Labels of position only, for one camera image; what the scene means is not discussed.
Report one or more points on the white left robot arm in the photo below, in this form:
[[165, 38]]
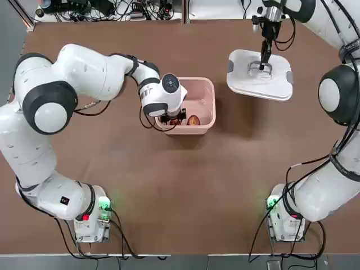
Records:
[[84, 73]]

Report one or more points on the pale pink plastic box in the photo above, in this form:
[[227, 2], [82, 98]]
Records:
[[202, 95]]

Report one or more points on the white box lid grey latches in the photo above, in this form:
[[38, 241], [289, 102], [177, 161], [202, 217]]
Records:
[[278, 84]]

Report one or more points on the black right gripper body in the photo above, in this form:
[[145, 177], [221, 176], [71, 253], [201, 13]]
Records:
[[271, 31]]

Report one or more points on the black flat box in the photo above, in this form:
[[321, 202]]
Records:
[[67, 3]]

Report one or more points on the dark red apple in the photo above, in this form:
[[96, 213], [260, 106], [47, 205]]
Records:
[[194, 120]]

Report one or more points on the aluminium frame post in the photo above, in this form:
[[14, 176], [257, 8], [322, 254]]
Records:
[[185, 11]]

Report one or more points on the tape roll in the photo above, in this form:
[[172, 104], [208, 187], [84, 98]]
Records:
[[36, 11]]

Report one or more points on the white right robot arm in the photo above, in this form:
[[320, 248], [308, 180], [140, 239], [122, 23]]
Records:
[[317, 197]]

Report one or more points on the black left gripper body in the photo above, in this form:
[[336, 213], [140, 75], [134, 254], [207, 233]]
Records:
[[182, 114]]

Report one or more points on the aluminium frame rail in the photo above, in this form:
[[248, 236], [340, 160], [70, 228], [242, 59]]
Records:
[[27, 17]]

